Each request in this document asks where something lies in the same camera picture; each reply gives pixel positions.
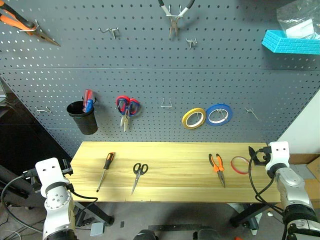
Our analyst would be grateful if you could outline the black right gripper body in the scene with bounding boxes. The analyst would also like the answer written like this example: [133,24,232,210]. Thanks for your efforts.
[257,146,272,166]

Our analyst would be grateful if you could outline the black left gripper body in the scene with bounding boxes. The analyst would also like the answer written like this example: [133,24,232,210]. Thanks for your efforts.
[60,158,74,176]

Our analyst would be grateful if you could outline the thin red tape roll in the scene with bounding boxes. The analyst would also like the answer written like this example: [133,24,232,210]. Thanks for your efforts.
[230,156,251,176]

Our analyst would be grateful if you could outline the orange needle-nose pliers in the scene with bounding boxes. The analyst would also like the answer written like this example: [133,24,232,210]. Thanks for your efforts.
[208,152,227,189]

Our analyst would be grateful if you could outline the orange black screwdriver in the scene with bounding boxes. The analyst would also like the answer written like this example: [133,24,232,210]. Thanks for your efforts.
[95,151,117,194]

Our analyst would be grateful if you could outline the metal pegboard hook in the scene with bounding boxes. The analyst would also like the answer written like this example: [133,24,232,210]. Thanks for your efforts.
[19,19,40,33]
[160,97,173,109]
[35,105,53,115]
[185,37,199,50]
[215,108,230,121]
[98,26,120,40]
[244,107,259,119]
[191,111,204,124]
[165,4,185,19]

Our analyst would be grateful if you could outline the blue tape roll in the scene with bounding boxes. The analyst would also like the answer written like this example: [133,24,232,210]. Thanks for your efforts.
[205,103,234,127]

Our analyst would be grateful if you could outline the black cup holder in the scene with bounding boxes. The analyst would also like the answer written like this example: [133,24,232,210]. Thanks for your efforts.
[66,100,99,136]

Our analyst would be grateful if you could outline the black table leg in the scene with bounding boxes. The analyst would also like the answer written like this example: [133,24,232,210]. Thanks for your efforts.
[229,203,272,228]
[73,201,115,226]

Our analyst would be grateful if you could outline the grey foot pedal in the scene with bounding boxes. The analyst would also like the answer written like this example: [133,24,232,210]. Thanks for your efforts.
[89,222,105,237]

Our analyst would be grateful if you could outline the black scissors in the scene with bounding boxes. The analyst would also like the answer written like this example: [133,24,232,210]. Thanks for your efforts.
[130,162,149,196]

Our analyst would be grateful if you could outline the yellow tape roll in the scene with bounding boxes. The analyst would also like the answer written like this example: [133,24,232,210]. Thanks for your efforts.
[181,107,207,131]

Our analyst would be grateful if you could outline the red blue screwdriver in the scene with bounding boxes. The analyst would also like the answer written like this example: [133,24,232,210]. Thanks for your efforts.
[82,88,96,113]

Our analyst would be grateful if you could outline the red blue scissors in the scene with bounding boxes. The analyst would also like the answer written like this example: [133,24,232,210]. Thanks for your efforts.
[115,95,141,133]

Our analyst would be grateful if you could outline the dark rounded shape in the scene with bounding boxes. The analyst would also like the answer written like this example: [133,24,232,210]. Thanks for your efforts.
[132,229,159,240]

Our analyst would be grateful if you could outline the black flat bar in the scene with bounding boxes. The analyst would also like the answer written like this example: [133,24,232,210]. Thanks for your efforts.
[148,223,199,232]

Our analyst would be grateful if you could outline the cyan brick-pattern bin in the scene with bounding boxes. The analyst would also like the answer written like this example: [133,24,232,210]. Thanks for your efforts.
[261,29,320,56]

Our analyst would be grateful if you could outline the grey perforated pegboard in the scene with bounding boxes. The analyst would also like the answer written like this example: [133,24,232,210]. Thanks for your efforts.
[0,0,320,161]

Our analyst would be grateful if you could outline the clear plastic bag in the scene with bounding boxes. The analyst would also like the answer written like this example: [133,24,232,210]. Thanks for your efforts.
[275,0,320,40]

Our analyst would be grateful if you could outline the orange black long-nose pliers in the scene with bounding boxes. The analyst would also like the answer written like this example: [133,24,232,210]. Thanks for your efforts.
[0,2,62,48]

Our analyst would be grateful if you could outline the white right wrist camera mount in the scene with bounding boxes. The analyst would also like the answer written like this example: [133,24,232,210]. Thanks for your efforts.
[264,141,291,171]

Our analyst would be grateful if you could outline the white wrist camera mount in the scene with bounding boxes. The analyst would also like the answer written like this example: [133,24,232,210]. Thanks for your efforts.
[264,141,291,171]
[34,157,71,198]

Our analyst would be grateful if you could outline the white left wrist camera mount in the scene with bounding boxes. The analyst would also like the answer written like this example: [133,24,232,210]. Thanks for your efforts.
[34,157,71,198]

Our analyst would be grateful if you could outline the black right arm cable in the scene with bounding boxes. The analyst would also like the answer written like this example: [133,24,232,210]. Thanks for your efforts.
[247,151,288,240]

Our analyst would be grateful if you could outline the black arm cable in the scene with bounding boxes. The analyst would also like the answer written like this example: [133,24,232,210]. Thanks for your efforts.
[247,151,288,240]
[0,167,99,233]

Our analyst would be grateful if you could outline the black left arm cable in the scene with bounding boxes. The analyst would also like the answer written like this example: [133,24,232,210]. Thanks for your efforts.
[0,167,99,233]

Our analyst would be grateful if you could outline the white-handled pliers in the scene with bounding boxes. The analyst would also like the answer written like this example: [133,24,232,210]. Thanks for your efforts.
[157,0,196,39]

